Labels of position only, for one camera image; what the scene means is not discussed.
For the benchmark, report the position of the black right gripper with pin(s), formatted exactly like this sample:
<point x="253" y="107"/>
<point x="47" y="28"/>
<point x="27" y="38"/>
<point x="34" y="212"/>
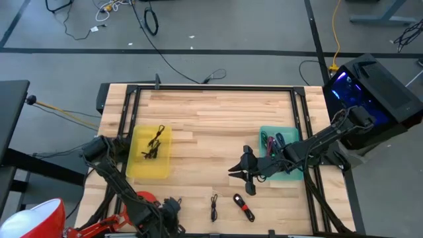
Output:
<point x="252" y="189"/>

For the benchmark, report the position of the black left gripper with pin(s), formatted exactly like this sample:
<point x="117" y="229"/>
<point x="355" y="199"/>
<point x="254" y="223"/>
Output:
<point x="171" y="209"/>

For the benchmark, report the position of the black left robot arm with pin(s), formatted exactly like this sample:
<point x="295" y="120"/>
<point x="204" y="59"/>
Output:
<point x="115" y="185"/>

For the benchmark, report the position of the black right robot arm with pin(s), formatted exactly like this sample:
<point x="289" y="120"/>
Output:
<point x="320" y="139"/>

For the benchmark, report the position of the yellow plastic bin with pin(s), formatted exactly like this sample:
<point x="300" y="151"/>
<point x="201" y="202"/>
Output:
<point x="162" y="168"/>

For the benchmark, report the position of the teal plastic bin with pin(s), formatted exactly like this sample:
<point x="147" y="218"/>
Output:
<point x="292" y="134"/>

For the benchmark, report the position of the black clamp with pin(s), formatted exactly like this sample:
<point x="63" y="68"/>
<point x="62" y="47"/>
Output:
<point x="157" y="81"/>

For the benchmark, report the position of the black box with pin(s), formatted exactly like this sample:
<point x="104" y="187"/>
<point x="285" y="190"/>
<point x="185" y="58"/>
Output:
<point x="101" y="99"/>

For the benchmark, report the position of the red desk lamp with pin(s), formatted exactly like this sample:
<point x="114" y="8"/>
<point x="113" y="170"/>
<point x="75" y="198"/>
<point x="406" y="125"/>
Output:
<point x="33" y="221"/>

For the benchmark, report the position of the black computer tower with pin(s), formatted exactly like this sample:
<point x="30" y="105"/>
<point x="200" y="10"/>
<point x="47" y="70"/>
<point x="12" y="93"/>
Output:
<point x="390" y="89"/>

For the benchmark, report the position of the yellow rod with black knob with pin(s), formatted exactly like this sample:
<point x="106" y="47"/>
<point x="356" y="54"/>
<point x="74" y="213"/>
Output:
<point x="30" y="99"/>

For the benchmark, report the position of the black desk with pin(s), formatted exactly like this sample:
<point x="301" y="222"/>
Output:
<point x="11" y="112"/>

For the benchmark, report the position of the grey desk leg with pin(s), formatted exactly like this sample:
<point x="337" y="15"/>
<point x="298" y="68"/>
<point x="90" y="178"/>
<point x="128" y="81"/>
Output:
<point x="383" y="19"/>

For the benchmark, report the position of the black metal rig frame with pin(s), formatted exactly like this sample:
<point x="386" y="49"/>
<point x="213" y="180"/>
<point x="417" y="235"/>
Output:
<point x="215" y="88"/>

